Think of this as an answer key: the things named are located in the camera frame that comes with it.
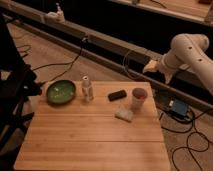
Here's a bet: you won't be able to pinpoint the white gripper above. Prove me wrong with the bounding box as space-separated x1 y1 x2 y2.
143 59 174 84

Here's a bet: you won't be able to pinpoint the white sponge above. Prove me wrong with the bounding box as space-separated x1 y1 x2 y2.
115 107 133 122

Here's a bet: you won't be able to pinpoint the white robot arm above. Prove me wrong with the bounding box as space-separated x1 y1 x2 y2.
143 34 213 96

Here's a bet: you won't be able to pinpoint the green ceramic bowl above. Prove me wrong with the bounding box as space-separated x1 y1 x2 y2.
46 80 76 105

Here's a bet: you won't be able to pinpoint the black rectangular block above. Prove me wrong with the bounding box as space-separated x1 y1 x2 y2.
108 90 127 101

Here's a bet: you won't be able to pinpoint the blue power box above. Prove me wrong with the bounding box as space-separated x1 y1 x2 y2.
169 99 188 118

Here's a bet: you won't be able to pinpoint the clear plastic bottle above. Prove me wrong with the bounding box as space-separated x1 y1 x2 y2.
82 76 93 102

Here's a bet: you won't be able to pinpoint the black tripod stand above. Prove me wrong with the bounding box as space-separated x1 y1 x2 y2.
0 13 42 171

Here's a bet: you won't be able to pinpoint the black cable right floor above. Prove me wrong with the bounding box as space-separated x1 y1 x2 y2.
157 106 213 171

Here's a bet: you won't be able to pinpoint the black floor cable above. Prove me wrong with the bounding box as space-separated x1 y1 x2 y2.
31 38 88 83

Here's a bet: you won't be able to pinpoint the metal rail beam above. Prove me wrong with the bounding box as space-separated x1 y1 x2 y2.
0 0 213 115

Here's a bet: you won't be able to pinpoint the white object on rail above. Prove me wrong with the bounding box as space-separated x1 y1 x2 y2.
46 3 65 22

